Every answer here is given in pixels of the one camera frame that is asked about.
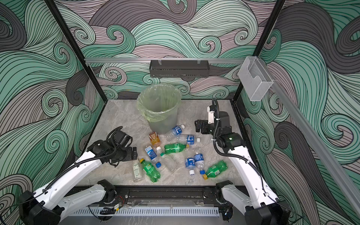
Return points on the orange juice bottle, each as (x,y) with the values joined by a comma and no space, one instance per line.
(154,139)

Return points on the clear empty bottle white cap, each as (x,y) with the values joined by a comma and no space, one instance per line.
(167,160)

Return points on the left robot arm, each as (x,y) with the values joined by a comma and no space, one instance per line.
(50,204)

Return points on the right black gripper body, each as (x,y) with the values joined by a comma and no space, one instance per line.
(210,128)

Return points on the black frame post right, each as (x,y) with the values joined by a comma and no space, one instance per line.
(264,37)

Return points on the white slotted cable duct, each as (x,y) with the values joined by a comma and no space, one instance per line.
(151,211)

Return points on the clear bottle white label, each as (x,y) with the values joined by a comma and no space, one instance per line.
(137,171)

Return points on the blue label bottle white cap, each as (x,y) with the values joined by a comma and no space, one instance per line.
(188,139)

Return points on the clear plastic wall holder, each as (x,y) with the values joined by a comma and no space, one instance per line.
(255,78)

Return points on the black frame post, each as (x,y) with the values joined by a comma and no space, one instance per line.
(264,37)
(67,33)

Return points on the green soda bottle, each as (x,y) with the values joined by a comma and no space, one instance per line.
(174,148)
(215,170)
(150,170)

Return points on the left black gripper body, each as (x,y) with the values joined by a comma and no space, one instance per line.
(125,154)

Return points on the blue label bottle near bin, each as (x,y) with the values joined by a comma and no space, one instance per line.
(174,132)

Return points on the aluminium rail back wall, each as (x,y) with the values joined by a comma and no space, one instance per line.
(148,60)

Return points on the grey bin with green liner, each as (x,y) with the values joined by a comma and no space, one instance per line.
(159,105)

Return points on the blue label bottle front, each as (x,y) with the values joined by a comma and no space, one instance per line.
(190,165)

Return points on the aluminium rail right wall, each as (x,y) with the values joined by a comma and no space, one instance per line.
(286,90)

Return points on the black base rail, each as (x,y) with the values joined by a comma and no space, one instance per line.
(196,194)

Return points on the aluminium rail wall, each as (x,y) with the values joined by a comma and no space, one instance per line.
(148,60)
(286,90)

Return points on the black wall tray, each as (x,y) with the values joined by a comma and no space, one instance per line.
(179,69)

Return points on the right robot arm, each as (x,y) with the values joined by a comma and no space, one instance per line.
(260,205)

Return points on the black frame post left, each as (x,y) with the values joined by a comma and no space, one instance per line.
(67,33)

